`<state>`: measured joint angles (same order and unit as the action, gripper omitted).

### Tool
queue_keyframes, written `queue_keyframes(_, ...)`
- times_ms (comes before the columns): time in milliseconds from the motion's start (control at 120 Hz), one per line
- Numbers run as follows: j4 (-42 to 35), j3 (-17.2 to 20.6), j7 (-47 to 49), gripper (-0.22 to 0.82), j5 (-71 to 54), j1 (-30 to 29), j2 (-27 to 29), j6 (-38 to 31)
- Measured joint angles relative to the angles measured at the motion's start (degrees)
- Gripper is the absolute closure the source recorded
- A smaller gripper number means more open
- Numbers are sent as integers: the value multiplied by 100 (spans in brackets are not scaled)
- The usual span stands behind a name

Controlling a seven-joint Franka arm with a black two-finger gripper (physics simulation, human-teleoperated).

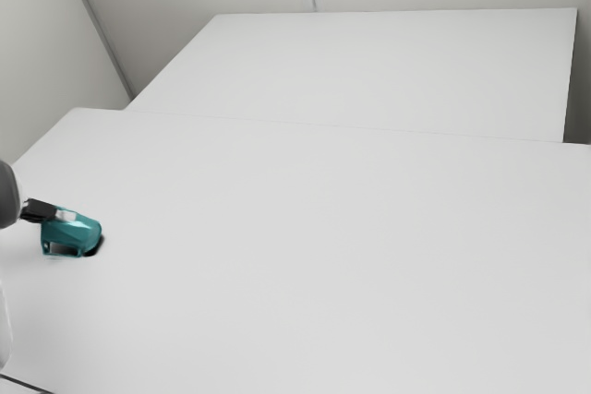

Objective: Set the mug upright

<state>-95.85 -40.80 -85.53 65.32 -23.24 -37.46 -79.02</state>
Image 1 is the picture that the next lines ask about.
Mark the teal faceted mug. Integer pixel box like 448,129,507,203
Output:
40,207,103,259

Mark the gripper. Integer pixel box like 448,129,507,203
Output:
18,198,78,224

